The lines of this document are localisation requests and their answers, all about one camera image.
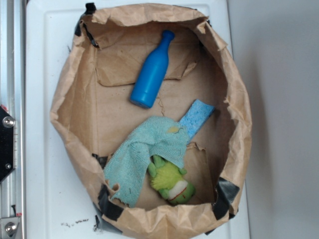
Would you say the green plush toy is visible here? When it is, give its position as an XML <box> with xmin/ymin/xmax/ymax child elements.
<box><xmin>148</xmin><ymin>155</ymin><xmax>196</xmax><ymax>206</ymax></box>

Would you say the blue sponge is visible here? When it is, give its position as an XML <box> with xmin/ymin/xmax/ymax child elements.
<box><xmin>179</xmin><ymin>99</ymin><xmax>215</xmax><ymax>140</ymax></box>

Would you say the brown paper bag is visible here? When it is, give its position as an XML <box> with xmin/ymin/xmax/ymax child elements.
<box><xmin>50</xmin><ymin>3</ymin><xmax>252</xmax><ymax>239</ymax></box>

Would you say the silver corner bracket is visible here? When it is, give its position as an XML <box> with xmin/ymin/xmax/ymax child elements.
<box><xmin>0</xmin><ymin>217</ymin><xmax>21</xmax><ymax>239</ymax></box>

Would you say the aluminium frame rail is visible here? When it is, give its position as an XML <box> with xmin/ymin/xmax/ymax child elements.
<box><xmin>0</xmin><ymin>0</ymin><xmax>27</xmax><ymax>239</ymax></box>

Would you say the light blue towel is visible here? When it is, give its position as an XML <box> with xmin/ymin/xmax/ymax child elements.
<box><xmin>104</xmin><ymin>116</ymin><xmax>190</xmax><ymax>208</ymax></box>

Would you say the blue plastic bottle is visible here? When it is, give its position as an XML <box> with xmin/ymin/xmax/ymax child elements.
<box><xmin>130</xmin><ymin>30</ymin><xmax>174</xmax><ymax>109</ymax></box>

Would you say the black bracket plate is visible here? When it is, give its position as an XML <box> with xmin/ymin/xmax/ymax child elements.
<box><xmin>0</xmin><ymin>105</ymin><xmax>15</xmax><ymax>183</ymax></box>

